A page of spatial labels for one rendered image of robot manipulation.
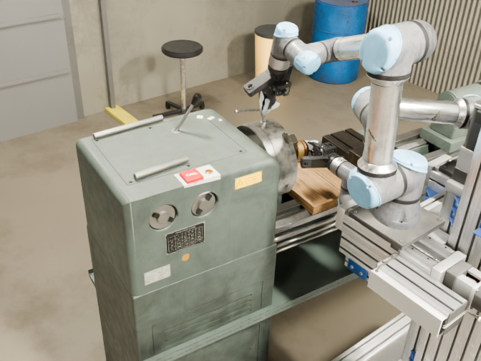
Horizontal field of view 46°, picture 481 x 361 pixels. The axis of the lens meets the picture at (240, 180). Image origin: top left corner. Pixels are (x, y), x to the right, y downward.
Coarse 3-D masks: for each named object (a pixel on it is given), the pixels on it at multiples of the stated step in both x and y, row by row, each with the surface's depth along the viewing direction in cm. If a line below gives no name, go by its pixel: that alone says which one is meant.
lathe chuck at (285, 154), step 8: (272, 120) 226; (264, 128) 220; (272, 128) 220; (280, 128) 221; (272, 136) 218; (280, 136) 219; (272, 144) 216; (280, 144) 217; (288, 144) 219; (280, 152) 216; (288, 152) 218; (280, 160) 216; (288, 160) 218; (296, 160) 220; (280, 168) 216; (288, 168) 219; (296, 168) 221; (280, 176) 218; (288, 176) 220; (296, 176) 223; (280, 184) 220; (280, 192) 225
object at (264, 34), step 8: (272, 24) 543; (256, 32) 524; (264, 32) 523; (272, 32) 523; (256, 40) 528; (264, 40) 519; (272, 40) 516; (256, 48) 532; (264, 48) 523; (256, 56) 536; (264, 56) 527; (256, 64) 541; (264, 64) 532; (256, 72) 546
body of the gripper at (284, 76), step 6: (276, 72) 194; (282, 72) 194; (288, 72) 198; (276, 78) 198; (282, 78) 199; (288, 78) 200; (270, 84) 198; (276, 84) 199; (282, 84) 199; (288, 84) 200; (264, 90) 202; (270, 90) 199; (276, 90) 199; (282, 90) 202; (288, 90) 203; (270, 96) 200
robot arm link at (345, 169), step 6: (342, 162) 224; (348, 162) 225; (336, 168) 225; (342, 168) 222; (348, 168) 221; (354, 168) 220; (336, 174) 225; (342, 174) 222; (348, 174) 220; (342, 180) 223; (342, 186) 224
